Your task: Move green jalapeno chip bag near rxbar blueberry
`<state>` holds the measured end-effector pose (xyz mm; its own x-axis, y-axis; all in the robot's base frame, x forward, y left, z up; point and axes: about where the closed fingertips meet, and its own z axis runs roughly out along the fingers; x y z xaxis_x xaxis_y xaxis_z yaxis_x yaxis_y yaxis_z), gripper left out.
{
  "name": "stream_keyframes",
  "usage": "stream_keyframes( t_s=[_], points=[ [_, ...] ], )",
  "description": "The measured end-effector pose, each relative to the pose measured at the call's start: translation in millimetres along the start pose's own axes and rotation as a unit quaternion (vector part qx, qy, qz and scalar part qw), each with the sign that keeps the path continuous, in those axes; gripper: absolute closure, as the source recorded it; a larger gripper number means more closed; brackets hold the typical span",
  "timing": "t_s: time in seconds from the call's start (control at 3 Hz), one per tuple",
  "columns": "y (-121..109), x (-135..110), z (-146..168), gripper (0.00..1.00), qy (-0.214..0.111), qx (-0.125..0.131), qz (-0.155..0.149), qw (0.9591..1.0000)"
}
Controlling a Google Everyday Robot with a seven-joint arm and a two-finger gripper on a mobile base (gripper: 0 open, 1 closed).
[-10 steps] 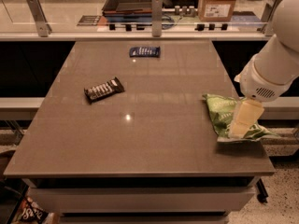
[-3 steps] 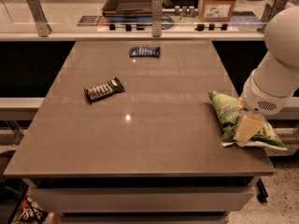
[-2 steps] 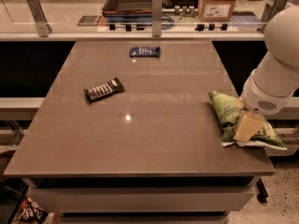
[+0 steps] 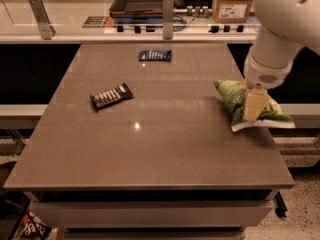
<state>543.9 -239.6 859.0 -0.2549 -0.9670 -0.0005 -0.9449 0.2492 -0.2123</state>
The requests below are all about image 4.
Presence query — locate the metal railing post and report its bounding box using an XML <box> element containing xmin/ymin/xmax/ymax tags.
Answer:
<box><xmin>28</xmin><ymin>0</ymin><xmax>55</xmax><ymax>40</ymax></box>
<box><xmin>163</xmin><ymin>0</ymin><xmax>174</xmax><ymax>39</ymax></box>

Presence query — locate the glass barrier panel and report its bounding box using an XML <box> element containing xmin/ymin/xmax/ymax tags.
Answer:
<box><xmin>0</xmin><ymin>0</ymin><xmax>260</xmax><ymax>43</ymax></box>

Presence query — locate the red snack bag on floor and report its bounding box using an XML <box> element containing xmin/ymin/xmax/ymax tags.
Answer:
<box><xmin>12</xmin><ymin>211</ymin><xmax>52</xmax><ymax>240</ymax></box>

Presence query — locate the middle metal railing post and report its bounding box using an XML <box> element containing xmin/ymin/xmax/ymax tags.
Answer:
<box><xmin>163</xmin><ymin>0</ymin><xmax>174</xmax><ymax>39</ymax></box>

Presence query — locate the white table base drawer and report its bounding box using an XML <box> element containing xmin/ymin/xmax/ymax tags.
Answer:
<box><xmin>31</xmin><ymin>200</ymin><xmax>273</xmax><ymax>240</ymax></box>

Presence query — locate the blue rxbar blueberry bar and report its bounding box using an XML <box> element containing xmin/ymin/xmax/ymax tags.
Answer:
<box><xmin>138</xmin><ymin>50</ymin><xmax>172</xmax><ymax>62</ymax></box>

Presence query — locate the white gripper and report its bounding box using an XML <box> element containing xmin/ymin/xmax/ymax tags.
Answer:
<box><xmin>243</xmin><ymin>53</ymin><xmax>292</xmax><ymax>121</ymax></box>

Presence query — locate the green jalapeno chip bag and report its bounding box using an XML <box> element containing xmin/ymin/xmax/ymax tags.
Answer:
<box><xmin>214</xmin><ymin>80</ymin><xmax>295</xmax><ymax>132</ymax></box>

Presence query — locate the dark chocolate snack bar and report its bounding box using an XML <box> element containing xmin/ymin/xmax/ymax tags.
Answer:
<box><xmin>90</xmin><ymin>83</ymin><xmax>134</xmax><ymax>111</ymax></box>

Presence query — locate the left metal railing post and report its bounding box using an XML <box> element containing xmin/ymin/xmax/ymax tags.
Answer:
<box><xmin>28</xmin><ymin>0</ymin><xmax>55</xmax><ymax>40</ymax></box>

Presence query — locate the brown cardboard box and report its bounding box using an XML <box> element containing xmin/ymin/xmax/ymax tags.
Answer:
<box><xmin>212</xmin><ymin>0</ymin><xmax>253</xmax><ymax>23</ymax></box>

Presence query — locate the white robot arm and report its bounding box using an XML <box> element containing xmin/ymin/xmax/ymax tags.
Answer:
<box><xmin>243</xmin><ymin>0</ymin><xmax>320</xmax><ymax>121</ymax></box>

